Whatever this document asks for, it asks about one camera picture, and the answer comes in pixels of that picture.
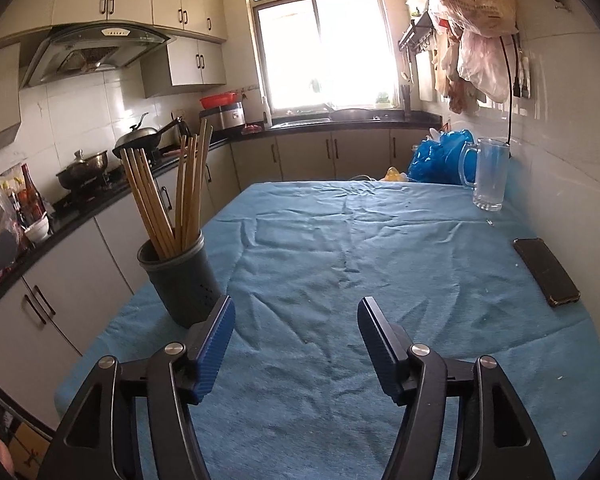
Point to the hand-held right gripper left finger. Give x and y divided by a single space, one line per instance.
215 350

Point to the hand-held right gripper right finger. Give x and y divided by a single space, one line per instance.
377 350

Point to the dark grey chopstick holder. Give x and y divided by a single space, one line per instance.
185 285

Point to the bunch of wooden chopsticks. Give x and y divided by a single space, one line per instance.
152 215

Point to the blue towel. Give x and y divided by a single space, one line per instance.
355 240

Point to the cream base cabinets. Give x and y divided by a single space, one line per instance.
80 280

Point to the yellow plastic item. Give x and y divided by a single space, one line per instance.
395 175

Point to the black smartphone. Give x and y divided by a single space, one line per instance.
547 272

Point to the blue plastic bag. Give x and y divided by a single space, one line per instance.
435 160

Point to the clear glass mug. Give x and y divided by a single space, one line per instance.
490 180

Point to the cardboard box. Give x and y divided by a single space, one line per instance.
27 447

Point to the white bowl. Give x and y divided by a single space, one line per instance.
37 230

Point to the steel cooking pot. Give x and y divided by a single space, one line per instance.
82 170

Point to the black wok with lid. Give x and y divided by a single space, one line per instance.
140 137

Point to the black kitchen countertop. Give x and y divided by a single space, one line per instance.
330 125

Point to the steel rice cooker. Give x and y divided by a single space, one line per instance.
227 116

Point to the dark sauce bottle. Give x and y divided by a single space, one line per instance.
32 195

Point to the red plastic basin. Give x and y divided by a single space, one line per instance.
220 100

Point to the white cutting board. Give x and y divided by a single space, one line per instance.
425 77

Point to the pink plastic bag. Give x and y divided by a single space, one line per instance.
482 67

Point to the kitchen window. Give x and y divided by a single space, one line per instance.
325 45

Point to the glass range hood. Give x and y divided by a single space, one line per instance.
95 50

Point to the white wall socket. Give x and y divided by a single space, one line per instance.
525 77

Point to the black wall rack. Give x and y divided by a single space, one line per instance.
415 35

